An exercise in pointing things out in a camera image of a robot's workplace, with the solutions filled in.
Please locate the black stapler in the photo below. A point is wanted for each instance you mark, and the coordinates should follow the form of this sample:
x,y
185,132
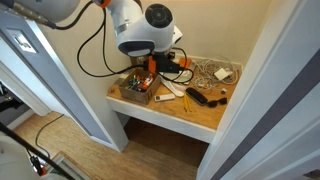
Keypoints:
x,y
196,96

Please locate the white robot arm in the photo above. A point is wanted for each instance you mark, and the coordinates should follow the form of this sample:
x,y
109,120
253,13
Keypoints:
x,y
143,30

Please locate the yellow pencil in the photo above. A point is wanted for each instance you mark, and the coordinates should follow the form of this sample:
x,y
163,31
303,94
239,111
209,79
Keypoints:
x,y
190,104

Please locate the orange notepad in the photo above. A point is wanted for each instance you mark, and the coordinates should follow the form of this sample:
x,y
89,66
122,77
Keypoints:
x,y
185,62

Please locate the white door frame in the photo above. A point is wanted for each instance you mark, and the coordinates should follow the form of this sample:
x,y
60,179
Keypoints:
x,y
100,110

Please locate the orange plastic bracket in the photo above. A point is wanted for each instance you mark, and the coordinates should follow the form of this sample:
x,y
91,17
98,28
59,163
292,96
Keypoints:
x,y
152,65

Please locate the white power adapter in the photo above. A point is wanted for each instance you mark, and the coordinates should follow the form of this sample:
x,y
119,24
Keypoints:
x,y
222,74

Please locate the metal floor vent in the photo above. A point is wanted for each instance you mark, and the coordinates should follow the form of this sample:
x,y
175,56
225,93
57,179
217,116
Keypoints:
x,y
70,166

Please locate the silver door latch plate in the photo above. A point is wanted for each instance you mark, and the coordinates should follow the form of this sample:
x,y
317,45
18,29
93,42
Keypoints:
x,y
21,41

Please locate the black sunglasses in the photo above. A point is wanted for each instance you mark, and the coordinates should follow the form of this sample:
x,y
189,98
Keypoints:
x,y
217,102

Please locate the white remote control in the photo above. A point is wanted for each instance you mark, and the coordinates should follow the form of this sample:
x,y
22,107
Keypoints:
x,y
165,97

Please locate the white door grey stripe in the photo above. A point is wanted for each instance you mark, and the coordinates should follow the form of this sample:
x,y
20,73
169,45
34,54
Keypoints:
x,y
266,100

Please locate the small white plug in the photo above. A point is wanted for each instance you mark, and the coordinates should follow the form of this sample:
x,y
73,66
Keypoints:
x,y
224,91

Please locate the brown cardboard box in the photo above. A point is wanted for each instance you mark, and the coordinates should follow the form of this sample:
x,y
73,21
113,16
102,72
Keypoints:
x,y
140,95

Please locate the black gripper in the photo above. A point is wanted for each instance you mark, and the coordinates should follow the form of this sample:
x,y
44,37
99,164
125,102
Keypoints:
x,y
166,65

